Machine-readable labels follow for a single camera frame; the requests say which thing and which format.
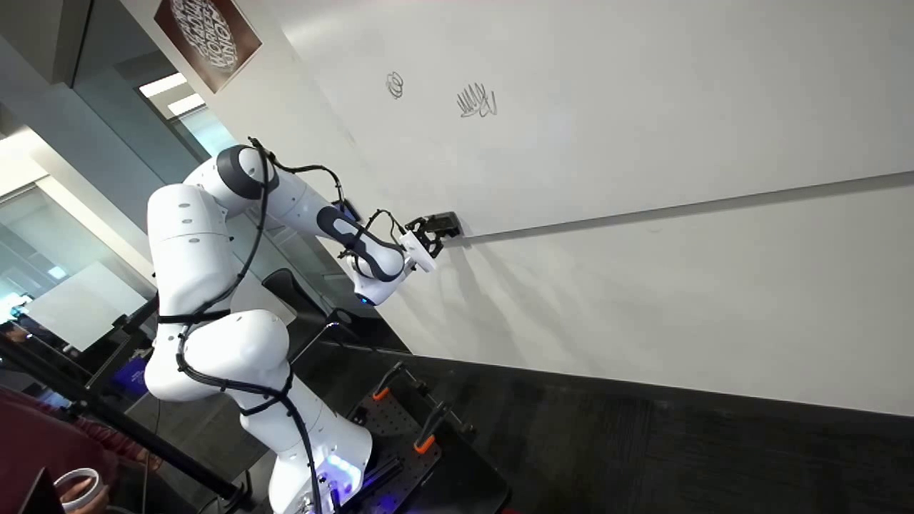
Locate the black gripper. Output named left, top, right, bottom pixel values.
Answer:
left=403, top=214, right=450, bottom=264

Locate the black whiteboard duster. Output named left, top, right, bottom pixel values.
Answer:
left=424, top=208, right=468, bottom=244

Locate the white ring controller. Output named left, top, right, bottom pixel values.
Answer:
left=51, top=464, right=109, bottom=514

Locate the black clamp with orange handle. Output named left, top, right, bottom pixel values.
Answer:
left=366, top=357, right=414, bottom=409
left=407, top=397, right=478, bottom=461

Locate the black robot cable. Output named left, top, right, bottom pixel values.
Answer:
left=153, top=134, right=421, bottom=514

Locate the white wall whiteboard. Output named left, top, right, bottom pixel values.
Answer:
left=269, top=0, right=914, bottom=251

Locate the brown framed wall picture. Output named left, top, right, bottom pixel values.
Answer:
left=151, top=0, right=264, bottom=98

